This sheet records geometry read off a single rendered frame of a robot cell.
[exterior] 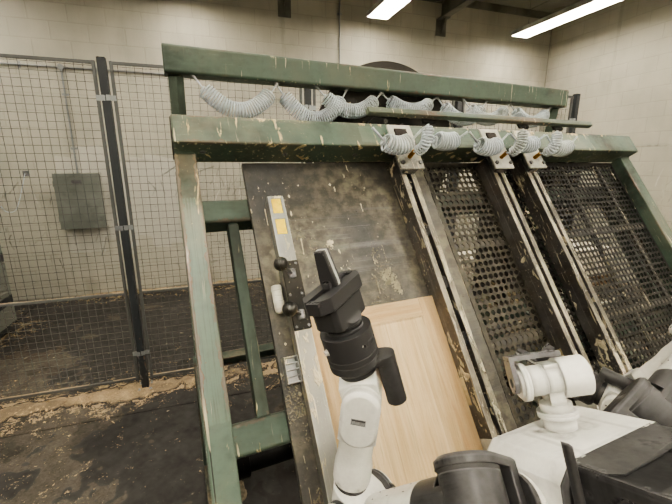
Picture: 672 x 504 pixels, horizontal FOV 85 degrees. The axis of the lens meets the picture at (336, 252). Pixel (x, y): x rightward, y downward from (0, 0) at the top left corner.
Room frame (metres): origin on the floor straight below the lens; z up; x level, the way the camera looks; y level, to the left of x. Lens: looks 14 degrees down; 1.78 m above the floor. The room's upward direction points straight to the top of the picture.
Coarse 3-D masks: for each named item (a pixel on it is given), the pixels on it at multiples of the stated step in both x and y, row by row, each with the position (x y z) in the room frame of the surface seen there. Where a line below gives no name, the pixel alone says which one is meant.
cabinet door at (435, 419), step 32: (384, 320) 1.04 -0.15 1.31; (416, 320) 1.08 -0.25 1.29; (320, 352) 0.92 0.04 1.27; (416, 352) 1.02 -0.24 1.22; (448, 352) 1.05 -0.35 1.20; (416, 384) 0.96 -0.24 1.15; (448, 384) 0.98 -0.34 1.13; (384, 416) 0.88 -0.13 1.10; (416, 416) 0.90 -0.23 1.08; (448, 416) 0.93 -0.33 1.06; (384, 448) 0.83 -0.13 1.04; (416, 448) 0.85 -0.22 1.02; (448, 448) 0.88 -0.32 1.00; (480, 448) 0.90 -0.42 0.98; (416, 480) 0.80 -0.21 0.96
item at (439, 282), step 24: (432, 120) 1.29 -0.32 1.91; (408, 168) 1.32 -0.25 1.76; (408, 192) 1.30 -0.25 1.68; (408, 216) 1.29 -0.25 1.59; (432, 240) 1.22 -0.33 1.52; (432, 264) 1.16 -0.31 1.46; (432, 288) 1.15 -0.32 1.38; (456, 312) 1.09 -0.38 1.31; (456, 336) 1.03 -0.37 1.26; (456, 360) 1.03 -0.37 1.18; (480, 360) 1.01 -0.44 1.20; (480, 384) 0.98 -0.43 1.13; (480, 408) 0.93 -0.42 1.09; (480, 432) 0.92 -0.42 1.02; (504, 432) 0.90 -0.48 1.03
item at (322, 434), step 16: (272, 208) 1.12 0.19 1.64; (272, 224) 1.09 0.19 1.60; (288, 224) 1.10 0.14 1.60; (272, 240) 1.10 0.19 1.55; (288, 240) 1.07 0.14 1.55; (288, 256) 1.04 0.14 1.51; (288, 320) 0.96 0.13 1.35; (304, 336) 0.92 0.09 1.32; (304, 352) 0.89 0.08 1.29; (304, 368) 0.87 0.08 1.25; (304, 384) 0.85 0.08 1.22; (320, 384) 0.85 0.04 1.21; (304, 400) 0.85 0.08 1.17; (320, 400) 0.83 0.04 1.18; (320, 416) 0.81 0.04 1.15; (320, 432) 0.79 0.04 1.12; (320, 448) 0.76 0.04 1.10; (336, 448) 0.77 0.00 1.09; (320, 464) 0.75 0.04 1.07; (320, 480) 0.75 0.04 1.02
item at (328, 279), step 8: (320, 256) 0.55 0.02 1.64; (328, 256) 0.56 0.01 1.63; (320, 264) 0.56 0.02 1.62; (328, 264) 0.55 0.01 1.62; (320, 272) 0.56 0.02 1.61; (328, 272) 0.55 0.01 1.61; (320, 280) 0.56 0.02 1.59; (328, 280) 0.55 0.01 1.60; (336, 280) 0.55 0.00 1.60; (328, 288) 0.55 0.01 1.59
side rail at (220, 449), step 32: (192, 160) 1.12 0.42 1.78; (192, 192) 1.05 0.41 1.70; (192, 224) 1.00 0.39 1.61; (192, 256) 0.94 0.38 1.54; (192, 288) 0.89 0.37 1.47; (192, 320) 0.85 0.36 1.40; (224, 384) 0.78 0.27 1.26; (224, 416) 0.74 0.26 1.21; (224, 448) 0.70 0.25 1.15; (224, 480) 0.67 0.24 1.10
